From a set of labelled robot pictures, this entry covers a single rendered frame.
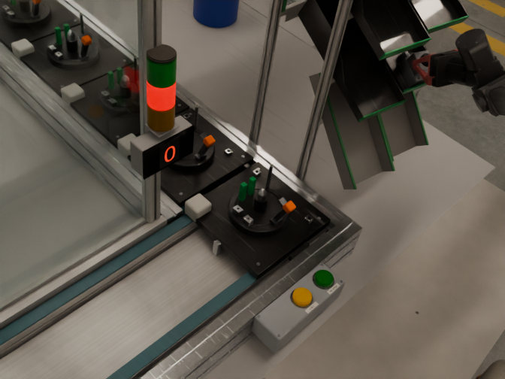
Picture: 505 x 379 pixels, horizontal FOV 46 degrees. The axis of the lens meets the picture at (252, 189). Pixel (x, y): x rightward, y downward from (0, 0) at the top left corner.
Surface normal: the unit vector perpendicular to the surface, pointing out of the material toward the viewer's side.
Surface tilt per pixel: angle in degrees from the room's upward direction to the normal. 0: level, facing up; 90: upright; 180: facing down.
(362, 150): 45
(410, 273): 0
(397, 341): 0
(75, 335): 0
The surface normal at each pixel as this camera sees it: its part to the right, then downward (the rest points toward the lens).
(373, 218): 0.12, -0.67
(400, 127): 0.48, -0.01
